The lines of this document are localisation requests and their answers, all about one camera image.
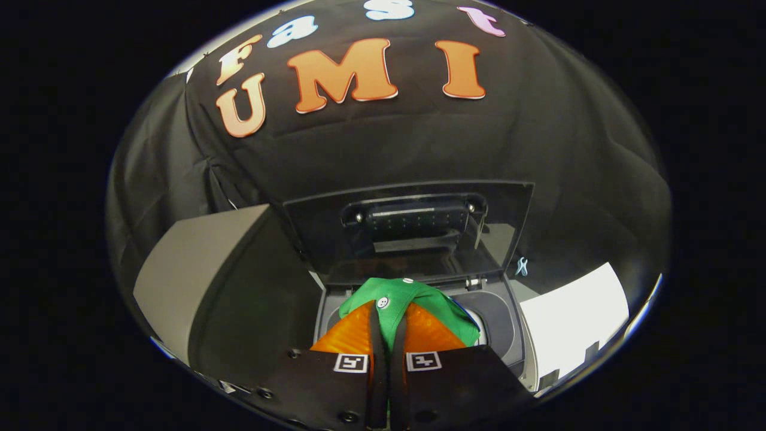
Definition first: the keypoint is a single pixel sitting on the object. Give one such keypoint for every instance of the white board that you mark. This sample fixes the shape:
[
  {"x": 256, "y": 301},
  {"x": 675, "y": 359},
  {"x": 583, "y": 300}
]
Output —
[{"x": 568, "y": 311}]

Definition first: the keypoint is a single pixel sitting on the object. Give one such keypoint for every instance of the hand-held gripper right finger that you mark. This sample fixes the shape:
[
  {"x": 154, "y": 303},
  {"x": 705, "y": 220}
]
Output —
[{"x": 455, "y": 389}]

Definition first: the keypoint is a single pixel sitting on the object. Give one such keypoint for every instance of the light blue clip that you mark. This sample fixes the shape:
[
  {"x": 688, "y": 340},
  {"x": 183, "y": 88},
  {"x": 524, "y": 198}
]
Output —
[{"x": 522, "y": 267}]

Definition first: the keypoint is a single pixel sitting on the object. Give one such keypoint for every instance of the grey washing machine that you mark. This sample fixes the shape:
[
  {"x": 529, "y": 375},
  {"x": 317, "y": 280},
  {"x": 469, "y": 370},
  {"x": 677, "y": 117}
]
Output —
[{"x": 497, "y": 317}]

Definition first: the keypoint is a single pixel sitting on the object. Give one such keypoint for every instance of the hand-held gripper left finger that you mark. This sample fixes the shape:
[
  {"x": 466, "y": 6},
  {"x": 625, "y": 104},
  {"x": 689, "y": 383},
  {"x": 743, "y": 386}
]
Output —
[{"x": 323, "y": 389}]

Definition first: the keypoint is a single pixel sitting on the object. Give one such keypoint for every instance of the green polo shirt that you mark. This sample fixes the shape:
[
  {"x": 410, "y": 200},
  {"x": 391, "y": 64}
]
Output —
[{"x": 395, "y": 290}]

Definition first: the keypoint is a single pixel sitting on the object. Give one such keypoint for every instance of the dark washing machine lid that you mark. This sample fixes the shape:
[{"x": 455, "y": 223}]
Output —
[{"x": 311, "y": 239}]

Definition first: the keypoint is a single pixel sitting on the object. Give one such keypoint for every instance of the black backdrop cloth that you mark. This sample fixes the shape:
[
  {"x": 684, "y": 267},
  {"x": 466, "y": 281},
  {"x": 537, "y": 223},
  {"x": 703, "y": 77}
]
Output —
[{"x": 419, "y": 143}]

